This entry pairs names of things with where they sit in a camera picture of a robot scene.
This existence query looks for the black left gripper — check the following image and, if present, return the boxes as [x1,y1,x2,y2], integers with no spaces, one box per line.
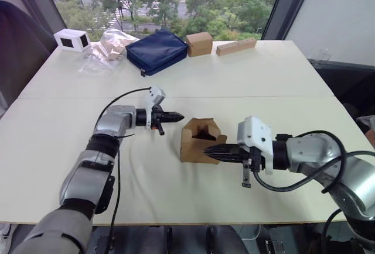
[151,111,185,137]

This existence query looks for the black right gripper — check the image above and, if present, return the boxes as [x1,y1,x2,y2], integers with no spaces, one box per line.
[203,143,266,188]

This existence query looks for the small cardboard box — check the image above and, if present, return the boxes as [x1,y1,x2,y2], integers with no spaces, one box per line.
[179,116,228,166]

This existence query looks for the closed brown cardboard box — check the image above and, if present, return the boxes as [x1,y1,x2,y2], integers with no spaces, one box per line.
[185,32,213,59]

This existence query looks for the white box with black squares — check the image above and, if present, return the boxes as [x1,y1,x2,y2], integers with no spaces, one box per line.
[53,29,91,54]

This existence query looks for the navy blue zip pouch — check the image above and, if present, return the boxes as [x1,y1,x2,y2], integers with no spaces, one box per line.
[125,29,189,77]

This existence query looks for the wooden block with holes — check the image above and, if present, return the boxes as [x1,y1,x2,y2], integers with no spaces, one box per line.
[216,38,258,57]

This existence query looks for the clear plastic bag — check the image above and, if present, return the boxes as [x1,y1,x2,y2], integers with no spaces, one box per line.
[78,29,141,75]

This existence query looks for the dark padded chair back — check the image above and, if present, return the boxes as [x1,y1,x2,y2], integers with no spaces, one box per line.
[0,0,59,118]

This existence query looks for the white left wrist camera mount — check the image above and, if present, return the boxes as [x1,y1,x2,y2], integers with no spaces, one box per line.
[145,86,167,129]

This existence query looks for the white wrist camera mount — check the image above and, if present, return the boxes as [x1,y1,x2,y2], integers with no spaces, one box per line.
[236,116,275,176]
[145,86,167,129]

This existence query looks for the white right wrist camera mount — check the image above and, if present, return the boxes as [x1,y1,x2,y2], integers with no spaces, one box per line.
[236,116,275,176]

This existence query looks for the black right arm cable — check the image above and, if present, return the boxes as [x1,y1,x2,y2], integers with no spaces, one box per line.
[253,131,375,194]

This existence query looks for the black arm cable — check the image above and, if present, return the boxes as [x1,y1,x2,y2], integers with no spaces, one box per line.
[253,131,375,194]
[94,86,153,250]

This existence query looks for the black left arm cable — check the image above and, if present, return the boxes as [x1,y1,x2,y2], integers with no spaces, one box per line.
[94,86,153,250]

